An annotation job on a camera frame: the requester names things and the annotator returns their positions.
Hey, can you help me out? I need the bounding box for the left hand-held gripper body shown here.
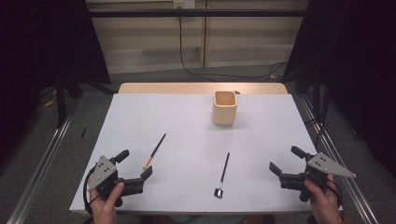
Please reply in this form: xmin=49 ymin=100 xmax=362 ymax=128
xmin=87 ymin=155 xmax=146 ymax=208

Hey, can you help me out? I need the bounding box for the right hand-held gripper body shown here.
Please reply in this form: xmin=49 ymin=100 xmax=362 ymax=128
xmin=279 ymin=151 xmax=358 ymax=203

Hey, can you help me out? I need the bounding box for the black brush with flat head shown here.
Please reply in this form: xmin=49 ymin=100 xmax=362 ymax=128
xmin=214 ymin=151 xmax=231 ymax=199

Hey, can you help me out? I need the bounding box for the beige square cup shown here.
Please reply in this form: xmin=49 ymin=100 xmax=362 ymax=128
xmin=212 ymin=91 xmax=238 ymax=126

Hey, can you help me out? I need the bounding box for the person's left hand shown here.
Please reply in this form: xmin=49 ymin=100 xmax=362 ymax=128
xmin=90 ymin=181 xmax=125 ymax=224

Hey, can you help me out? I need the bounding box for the person's right hand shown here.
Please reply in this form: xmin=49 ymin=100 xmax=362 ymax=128
xmin=304 ymin=174 xmax=344 ymax=224

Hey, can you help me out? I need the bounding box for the black metal stand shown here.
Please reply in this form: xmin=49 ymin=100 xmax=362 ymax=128
xmin=54 ymin=69 xmax=68 ymax=129
xmin=311 ymin=15 xmax=322 ymax=121

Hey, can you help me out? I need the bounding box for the white table cover sheet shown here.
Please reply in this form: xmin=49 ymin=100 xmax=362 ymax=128
xmin=68 ymin=92 xmax=344 ymax=216

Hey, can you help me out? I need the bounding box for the small yellow object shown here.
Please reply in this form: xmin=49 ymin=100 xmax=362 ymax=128
xmin=43 ymin=96 xmax=59 ymax=108

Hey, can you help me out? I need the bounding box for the black curtain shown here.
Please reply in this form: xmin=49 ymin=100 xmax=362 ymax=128
xmin=0 ymin=0 xmax=112 ymax=171
xmin=284 ymin=0 xmax=396 ymax=178

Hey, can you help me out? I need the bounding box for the left hand-held gripper cable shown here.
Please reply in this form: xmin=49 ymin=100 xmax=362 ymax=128
xmin=82 ymin=166 xmax=101 ymax=217

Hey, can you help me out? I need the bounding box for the hand-held gripper cable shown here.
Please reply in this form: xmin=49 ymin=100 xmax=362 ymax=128
xmin=82 ymin=166 xmax=101 ymax=217
xmin=326 ymin=178 xmax=344 ymax=207

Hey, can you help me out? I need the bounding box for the right hand-held gripper cable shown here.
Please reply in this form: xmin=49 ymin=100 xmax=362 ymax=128
xmin=326 ymin=178 xmax=344 ymax=207

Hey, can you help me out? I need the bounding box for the thin black floor cable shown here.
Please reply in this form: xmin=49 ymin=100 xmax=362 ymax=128
xmin=304 ymin=90 xmax=330 ymax=147

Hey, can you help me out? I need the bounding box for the aluminium floor rail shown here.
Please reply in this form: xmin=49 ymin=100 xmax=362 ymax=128
xmin=6 ymin=101 xmax=79 ymax=224
xmin=298 ymin=94 xmax=380 ymax=224

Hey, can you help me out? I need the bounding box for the black wall cable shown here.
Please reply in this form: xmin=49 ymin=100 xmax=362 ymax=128
xmin=178 ymin=15 xmax=289 ymax=83

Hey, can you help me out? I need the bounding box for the black horizontal frame bar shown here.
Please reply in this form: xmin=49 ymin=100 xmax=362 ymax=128
xmin=88 ymin=8 xmax=307 ymax=18

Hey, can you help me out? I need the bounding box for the white wall socket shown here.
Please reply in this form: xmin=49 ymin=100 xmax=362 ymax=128
xmin=173 ymin=0 xmax=196 ymax=9

